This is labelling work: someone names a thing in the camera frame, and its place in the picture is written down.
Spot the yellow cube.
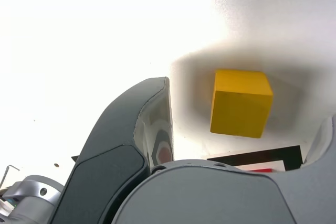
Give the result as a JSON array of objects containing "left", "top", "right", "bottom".
[{"left": 209, "top": 68, "right": 274, "bottom": 139}]

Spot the black tape square outline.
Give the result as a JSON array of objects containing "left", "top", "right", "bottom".
[{"left": 206, "top": 145, "right": 303, "bottom": 173}]

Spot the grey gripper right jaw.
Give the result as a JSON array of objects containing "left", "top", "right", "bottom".
[{"left": 111, "top": 115, "right": 336, "bottom": 224}]

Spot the red cube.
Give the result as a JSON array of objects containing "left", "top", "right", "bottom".
[{"left": 246, "top": 167, "right": 281, "bottom": 174}]

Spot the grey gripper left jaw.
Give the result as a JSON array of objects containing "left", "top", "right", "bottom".
[{"left": 48, "top": 76, "right": 175, "bottom": 224}]

